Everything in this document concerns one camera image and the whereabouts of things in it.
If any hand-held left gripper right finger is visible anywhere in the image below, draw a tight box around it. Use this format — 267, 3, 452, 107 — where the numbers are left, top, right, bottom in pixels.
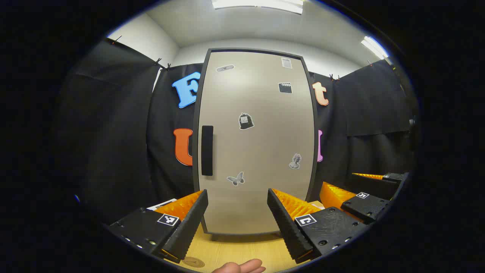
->
267, 188, 370, 265

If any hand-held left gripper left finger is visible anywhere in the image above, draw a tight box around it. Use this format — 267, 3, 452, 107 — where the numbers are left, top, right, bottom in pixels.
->
108, 190, 209, 264

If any dark grey cabinet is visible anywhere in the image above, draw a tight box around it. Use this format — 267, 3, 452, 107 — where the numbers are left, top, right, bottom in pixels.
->
192, 48, 319, 238

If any beige cabinet door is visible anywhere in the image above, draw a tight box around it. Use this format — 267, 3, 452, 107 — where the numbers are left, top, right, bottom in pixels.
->
198, 51, 315, 234

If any white portrait cover book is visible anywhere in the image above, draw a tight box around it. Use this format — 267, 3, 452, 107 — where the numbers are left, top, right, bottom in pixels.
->
147, 198, 177, 211

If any ceiling light panel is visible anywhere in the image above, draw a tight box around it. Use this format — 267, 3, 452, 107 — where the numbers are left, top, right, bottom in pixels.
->
361, 36, 391, 59
211, 0, 304, 15

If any black backdrop cloth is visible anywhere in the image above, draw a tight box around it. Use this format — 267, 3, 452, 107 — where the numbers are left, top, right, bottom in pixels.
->
63, 38, 415, 224

